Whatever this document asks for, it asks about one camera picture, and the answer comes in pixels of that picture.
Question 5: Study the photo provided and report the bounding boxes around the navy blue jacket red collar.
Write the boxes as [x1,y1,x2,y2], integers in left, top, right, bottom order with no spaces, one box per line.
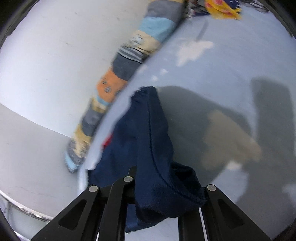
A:
[88,87,205,232]

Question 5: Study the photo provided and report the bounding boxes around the light blue cloud bedsheet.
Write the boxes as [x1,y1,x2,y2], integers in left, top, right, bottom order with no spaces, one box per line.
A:
[79,6,295,238]

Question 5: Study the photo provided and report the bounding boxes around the patchwork rolled quilt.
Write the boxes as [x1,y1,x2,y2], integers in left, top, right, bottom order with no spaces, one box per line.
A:
[65,1,188,173]

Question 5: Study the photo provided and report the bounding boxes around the yellow and navy floral garment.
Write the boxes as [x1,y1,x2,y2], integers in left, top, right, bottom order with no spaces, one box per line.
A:
[204,0,241,20]

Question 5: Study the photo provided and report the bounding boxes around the grey red leaf-pattern garment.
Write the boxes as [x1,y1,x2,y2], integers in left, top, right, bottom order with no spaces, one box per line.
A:
[184,0,210,18]

